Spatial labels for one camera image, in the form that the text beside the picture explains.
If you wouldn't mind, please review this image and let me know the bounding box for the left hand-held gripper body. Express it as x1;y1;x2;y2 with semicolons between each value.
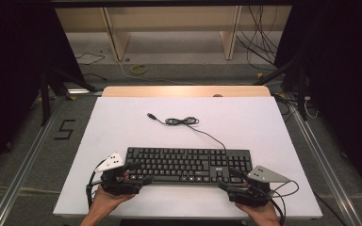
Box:
94;152;143;196

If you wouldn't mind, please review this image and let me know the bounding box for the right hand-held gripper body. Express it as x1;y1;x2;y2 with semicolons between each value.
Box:
227;165;291;208

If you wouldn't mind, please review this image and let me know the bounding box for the black computer keyboard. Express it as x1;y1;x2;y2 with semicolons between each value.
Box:
124;146;254;186

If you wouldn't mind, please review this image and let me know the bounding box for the person's right hand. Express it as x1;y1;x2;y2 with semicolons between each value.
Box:
234;201;281;224

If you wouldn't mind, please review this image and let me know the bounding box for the person's left hand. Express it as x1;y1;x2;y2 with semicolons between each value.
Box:
90;185;137;218

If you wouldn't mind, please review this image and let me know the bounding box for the short silver metal bar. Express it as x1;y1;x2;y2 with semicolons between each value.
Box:
67;88;104;96

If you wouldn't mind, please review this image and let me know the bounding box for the black metal stand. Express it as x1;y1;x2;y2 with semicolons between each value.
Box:
253;56;309;122
38;66;98;127

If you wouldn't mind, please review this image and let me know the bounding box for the yellow tape roll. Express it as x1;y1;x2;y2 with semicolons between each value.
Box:
130;63;148;75

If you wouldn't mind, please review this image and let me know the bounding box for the black curtain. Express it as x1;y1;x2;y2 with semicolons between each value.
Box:
273;0;362;197
0;0;87;185

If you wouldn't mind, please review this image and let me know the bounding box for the left hand-held gripper cable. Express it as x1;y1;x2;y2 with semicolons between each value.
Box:
85;159;107;209

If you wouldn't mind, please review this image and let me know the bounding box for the hand-held gripper cable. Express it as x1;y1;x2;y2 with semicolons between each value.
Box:
85;159;107;209
268;179;300;226

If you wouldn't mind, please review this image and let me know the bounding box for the right hand-held gripper cable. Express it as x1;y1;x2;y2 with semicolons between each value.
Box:
268;179;300;226

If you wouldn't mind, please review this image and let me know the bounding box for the metal floor rail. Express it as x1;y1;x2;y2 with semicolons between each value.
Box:
288;102;362;226
0;103;60;226

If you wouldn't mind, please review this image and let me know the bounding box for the black keyboard cable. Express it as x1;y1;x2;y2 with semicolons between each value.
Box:
146;112;227;151

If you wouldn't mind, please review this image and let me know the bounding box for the tangle of floor cables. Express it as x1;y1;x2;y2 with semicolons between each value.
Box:
273;92;321;121

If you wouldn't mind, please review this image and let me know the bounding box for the white floor cable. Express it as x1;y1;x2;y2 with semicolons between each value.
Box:
116;59;255;87

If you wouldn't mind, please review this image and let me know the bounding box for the thin black floor cable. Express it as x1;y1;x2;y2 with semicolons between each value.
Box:
75;52;107;66

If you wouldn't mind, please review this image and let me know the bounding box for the bundle of black hanging cables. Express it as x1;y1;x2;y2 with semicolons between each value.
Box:
235;5;281;72

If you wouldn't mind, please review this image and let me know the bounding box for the light wooden shelf frame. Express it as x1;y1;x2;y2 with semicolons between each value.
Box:
55;6;293;61

